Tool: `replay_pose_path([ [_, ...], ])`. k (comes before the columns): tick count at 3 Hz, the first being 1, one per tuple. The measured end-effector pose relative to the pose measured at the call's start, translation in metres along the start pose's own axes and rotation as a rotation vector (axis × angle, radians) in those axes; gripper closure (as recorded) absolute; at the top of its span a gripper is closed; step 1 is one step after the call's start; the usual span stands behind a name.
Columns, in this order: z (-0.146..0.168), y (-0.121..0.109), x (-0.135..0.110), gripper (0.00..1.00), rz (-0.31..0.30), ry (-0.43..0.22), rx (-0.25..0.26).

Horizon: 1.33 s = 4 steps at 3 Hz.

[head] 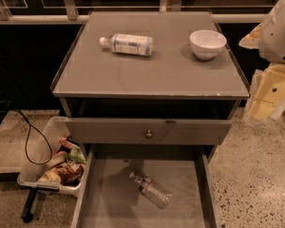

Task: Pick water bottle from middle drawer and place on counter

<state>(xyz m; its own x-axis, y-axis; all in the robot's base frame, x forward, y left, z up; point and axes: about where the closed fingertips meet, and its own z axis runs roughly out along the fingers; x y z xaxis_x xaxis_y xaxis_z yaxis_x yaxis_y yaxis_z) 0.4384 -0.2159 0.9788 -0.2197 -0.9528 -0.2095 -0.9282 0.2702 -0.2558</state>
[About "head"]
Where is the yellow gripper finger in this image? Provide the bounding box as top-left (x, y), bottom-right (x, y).
top-left (238, 24), bottom-right (262, 49)
top-left (246, 63), bottom-right (285, 121)

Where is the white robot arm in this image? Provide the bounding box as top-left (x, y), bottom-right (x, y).
top-left (238, 0), bottom-right (285, 122)

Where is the clear plastic bin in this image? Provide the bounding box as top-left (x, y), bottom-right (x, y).
top-left (17, 116), bottom-right (81, 197)

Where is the brass drawer knob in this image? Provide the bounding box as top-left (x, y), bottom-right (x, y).
top-left (144, 130), bottom-right (153, 139)

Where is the clear water bottle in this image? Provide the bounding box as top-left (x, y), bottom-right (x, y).
top-left (129, 172), bottom-right (172, 209)

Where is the grey top drawer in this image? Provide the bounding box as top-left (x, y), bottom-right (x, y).
top-left (66, 118), bottom-right (232, 145)

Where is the grey drawer cabinet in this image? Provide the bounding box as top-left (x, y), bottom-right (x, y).
top-left (49, 10), bottom-right (251, 228)

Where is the white labelled plastic bottle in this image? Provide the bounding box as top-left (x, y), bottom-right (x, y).
top-left (99, 33), bottom-right (153, 57)

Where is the white ceramic bowl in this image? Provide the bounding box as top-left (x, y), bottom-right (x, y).
top-left (189, 29), bottom-right (227, 60)

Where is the metal window railing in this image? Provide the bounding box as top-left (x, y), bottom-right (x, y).
top-left (0, 0), bottom-right (278, 24)

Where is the brown snack bag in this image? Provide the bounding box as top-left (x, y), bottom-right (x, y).
top-left (39, 161), bottom-right (86, 185)

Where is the green snack bag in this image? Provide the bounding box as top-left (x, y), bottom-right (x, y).
top-left (59, 137), bottom-right (86, 164)

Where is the grey open middle drawer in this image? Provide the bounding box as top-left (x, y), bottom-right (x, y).
top-left (71, 144), bottom-right (219, 228)

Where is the black cable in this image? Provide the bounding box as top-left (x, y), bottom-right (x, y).
top-left (0, 90), bottom-right (54, 166)

